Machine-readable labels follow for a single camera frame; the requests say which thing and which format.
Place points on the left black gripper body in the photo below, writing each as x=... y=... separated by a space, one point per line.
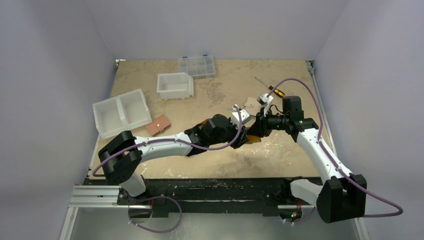
x=235 y=144

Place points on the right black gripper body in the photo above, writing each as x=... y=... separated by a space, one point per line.
x=260 y=124

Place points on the orange card holder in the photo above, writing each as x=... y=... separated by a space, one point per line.
x=253 y=139

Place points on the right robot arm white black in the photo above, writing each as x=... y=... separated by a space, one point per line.
x=340 y=197

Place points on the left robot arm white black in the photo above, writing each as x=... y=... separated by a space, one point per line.
x=122 y=155

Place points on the beige card holder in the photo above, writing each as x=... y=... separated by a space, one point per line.
x=252 y=106

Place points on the pink tan card holder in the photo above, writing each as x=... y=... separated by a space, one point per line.
x=158 y=125

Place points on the yellow black screwdriver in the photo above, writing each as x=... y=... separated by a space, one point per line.
x=276 y=91

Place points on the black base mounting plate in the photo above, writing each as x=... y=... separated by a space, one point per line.
x=268 y=196

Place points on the clear compartment organizer box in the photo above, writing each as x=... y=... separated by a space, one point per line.
x=198 y=67

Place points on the white small open bin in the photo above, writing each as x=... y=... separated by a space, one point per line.
x=177 y=85

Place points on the white two-compartment bin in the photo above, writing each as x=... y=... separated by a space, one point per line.
x=123 y=112

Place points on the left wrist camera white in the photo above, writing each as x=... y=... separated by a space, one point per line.
x=239 y=116

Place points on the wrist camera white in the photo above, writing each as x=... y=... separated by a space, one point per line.
x=265 y=99
x=239 y=116

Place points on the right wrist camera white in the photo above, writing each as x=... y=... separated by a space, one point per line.
x=265 y=99

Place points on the aluminium frame rail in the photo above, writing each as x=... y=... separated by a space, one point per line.
x=87 y=196

